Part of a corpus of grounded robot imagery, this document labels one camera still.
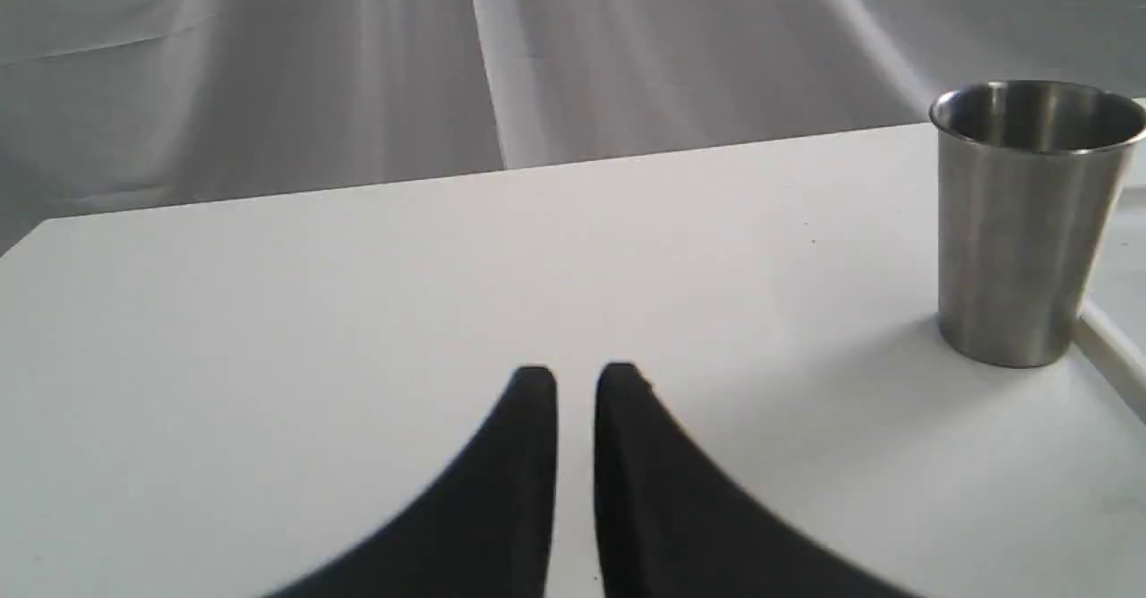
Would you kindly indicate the stainless steel cup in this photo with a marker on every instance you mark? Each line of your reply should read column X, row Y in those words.
column 1028, row 175

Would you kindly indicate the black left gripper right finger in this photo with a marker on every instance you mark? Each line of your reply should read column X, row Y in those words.
column 670, row 523

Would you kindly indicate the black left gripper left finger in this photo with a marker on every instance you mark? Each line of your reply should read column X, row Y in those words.
column 482, row 529

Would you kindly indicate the grey fabric backdrop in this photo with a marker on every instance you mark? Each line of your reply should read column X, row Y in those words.
column 112, row 105

